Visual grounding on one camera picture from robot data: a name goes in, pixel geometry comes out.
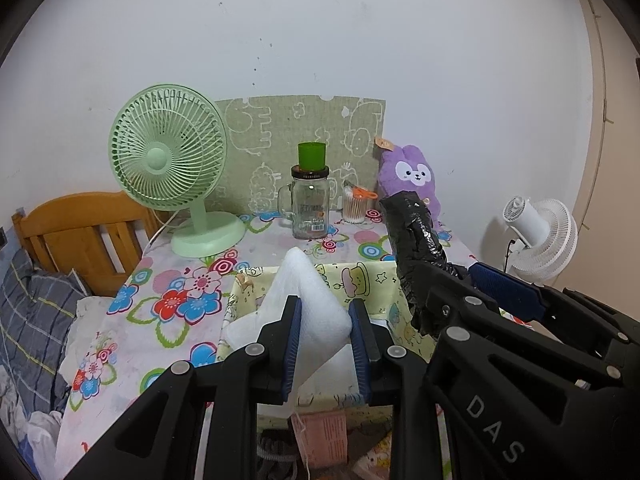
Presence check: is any cotton swab jar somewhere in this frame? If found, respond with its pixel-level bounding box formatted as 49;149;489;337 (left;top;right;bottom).
342;181;378;224

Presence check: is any pink paper packet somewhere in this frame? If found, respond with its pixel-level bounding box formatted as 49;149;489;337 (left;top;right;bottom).
291;411;348;469

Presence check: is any green cartoon cardboard panel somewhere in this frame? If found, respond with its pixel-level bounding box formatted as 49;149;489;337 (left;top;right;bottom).
214;93;388;216

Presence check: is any wooden bed headboard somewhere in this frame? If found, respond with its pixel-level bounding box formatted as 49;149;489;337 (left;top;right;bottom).
12;192;167;297

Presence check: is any grey drawstring pouch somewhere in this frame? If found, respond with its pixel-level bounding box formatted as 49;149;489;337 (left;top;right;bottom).
256;429;305;480

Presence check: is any purple bunny plush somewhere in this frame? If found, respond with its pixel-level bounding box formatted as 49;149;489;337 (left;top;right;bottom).
378;144;440;228

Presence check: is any cartoon fabric storage box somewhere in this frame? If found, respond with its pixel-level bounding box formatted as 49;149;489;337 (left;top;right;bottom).
217;261;435;413

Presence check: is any white standing fan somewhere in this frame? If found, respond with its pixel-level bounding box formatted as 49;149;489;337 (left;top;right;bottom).
502;195;578;283

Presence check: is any green plastic cup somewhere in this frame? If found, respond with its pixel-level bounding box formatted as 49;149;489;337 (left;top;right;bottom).
297;142;326;171

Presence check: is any floral tablecloth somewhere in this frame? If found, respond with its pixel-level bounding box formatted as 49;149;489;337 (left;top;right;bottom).
52;209;532;480

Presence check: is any green desk fan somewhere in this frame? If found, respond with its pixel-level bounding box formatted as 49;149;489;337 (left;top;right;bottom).
107;84;245;258

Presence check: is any cartoon animal carton box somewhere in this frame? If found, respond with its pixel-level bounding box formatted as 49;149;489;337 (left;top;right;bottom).
352;432;392;480

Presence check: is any blue plaid pillow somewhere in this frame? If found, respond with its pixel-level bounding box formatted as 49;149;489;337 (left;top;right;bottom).
1;249;86;414

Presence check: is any glass mason jar mug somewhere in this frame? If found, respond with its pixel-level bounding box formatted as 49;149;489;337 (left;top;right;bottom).
278;165;330;240

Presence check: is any white foam pad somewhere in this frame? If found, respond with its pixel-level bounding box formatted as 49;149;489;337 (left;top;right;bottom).
222;247;357;418

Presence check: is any black plastic bag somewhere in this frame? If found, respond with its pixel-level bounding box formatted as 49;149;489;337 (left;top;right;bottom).
380;190;469;331

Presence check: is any beige door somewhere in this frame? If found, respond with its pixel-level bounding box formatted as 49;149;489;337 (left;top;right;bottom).
553;0;639;318

